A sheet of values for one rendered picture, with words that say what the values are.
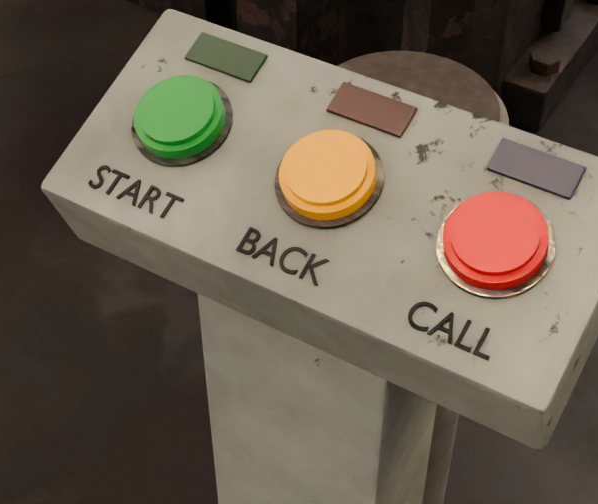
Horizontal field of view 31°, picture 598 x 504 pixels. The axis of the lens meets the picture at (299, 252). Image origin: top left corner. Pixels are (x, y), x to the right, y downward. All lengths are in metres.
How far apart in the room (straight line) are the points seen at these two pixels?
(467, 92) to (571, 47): 0.88
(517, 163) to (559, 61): 1.01
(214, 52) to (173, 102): 0.04
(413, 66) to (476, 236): 0.25
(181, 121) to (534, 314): 0.17
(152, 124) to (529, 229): 0.17
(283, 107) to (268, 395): 0.14
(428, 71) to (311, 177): 0.23
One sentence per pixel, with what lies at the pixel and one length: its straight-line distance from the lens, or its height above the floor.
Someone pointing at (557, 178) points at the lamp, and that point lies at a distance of 0.44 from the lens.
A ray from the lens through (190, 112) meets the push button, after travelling 0.47.
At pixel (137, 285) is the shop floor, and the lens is 1.24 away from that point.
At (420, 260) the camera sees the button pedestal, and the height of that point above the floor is 0.59.
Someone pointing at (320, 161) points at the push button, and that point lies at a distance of 0.44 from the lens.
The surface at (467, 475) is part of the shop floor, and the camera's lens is 1.08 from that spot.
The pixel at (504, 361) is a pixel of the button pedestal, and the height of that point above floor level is 0.59.
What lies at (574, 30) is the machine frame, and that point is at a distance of 1.55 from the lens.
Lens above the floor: 0.89
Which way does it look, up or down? 45 degrees down
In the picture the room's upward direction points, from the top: straight up
